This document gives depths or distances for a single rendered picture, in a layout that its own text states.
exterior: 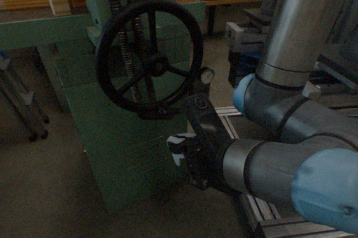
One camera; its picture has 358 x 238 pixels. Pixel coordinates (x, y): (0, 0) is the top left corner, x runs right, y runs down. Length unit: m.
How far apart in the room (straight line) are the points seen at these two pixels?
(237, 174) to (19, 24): 0.59
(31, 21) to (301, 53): 0.58
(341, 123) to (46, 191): 1.35
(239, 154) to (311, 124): 0.11
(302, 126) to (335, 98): 0.32
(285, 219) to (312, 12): 0.80
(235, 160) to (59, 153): 1.41
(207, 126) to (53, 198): 1.14
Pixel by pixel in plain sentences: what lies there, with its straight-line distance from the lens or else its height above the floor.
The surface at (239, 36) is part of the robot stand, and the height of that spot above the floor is 0.75.
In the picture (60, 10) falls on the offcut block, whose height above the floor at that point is 0.91.
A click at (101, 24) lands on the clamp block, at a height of 0.89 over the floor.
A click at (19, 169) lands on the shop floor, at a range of 1.64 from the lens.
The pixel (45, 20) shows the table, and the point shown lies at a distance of 0.67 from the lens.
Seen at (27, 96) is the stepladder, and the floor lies 0.27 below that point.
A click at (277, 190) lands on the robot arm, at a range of 0.26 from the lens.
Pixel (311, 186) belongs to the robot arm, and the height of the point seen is 0.86.
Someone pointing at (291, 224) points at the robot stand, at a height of 0.21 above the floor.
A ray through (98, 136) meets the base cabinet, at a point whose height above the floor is 0.50.
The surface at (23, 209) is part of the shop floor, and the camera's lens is 1.43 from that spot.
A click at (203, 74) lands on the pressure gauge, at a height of 0.68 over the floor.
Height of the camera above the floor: 1.03
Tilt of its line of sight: 38 degrees down
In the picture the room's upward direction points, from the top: straight up
